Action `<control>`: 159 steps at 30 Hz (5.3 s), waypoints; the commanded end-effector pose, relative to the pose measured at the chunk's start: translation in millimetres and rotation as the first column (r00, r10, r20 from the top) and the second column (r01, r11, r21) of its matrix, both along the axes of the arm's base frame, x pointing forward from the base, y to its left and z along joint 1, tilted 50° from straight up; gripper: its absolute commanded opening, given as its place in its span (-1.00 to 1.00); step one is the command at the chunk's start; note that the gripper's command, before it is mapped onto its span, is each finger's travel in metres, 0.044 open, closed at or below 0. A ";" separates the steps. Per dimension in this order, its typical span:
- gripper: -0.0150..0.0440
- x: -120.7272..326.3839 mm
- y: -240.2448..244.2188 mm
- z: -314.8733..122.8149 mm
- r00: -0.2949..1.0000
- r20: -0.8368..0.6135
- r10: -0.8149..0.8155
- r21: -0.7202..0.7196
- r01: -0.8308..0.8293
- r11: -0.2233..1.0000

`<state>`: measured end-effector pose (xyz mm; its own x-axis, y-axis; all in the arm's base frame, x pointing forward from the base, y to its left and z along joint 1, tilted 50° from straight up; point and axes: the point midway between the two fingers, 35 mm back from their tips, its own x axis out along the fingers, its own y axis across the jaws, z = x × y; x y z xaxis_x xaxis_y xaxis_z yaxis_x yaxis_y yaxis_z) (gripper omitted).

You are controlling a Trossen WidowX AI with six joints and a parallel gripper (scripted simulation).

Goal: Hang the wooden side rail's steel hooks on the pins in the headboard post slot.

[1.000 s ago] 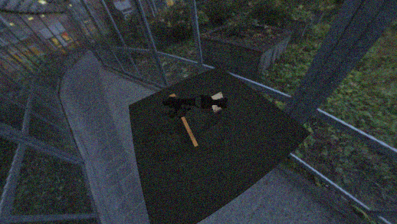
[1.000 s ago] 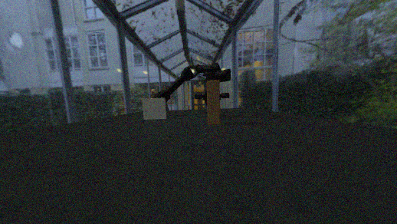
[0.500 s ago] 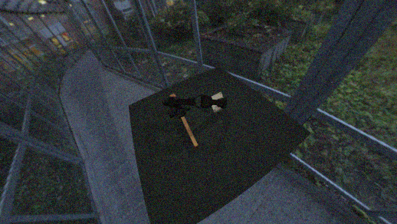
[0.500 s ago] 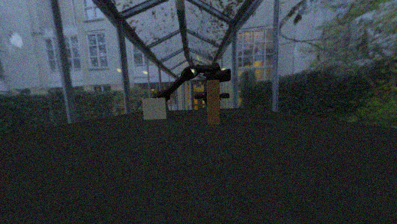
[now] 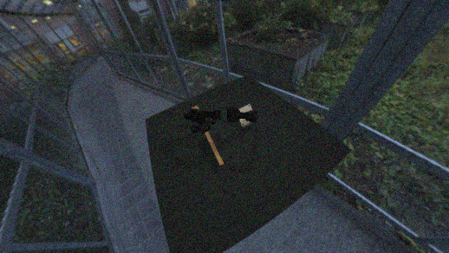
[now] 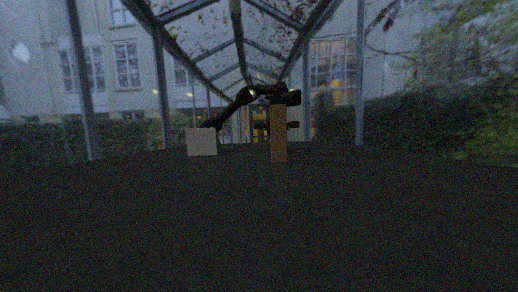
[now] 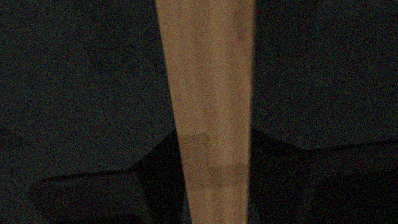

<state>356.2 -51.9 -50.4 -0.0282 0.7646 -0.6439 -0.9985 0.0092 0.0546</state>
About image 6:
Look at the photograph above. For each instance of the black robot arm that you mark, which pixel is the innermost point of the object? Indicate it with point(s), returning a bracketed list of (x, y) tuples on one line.
[(277, 94)]

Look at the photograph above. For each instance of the brown wooden post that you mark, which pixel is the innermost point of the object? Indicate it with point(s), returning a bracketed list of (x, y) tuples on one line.
[(278, 133)]

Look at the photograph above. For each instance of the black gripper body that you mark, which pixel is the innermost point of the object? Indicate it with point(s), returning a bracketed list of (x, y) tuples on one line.
[(261, 125)]

